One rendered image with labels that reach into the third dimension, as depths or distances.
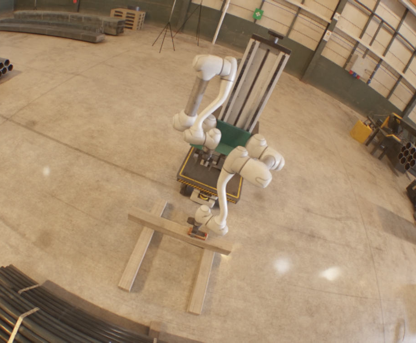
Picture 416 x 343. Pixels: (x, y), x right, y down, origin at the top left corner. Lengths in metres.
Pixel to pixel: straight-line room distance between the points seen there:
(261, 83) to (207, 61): 0.61
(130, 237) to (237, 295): 1.13
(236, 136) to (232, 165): 0.73
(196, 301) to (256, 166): 1.19
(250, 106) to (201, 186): 0.91
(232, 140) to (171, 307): 1.62
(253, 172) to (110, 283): 1.46
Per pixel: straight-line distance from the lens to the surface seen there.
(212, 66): 1.60
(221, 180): 1.55
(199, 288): 1.99
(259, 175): 1.41
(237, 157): 1.43
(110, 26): 8.22
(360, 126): 7.55
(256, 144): 1.99
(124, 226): 2.24
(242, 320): 2.18
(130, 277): 1.93
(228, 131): 2.13
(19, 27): 9.79
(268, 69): 1.97
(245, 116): 2.13
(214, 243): 2.08
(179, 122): 1.92
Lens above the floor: 1.95
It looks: 42 degrees down
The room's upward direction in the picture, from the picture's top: 24 degrees clockwise
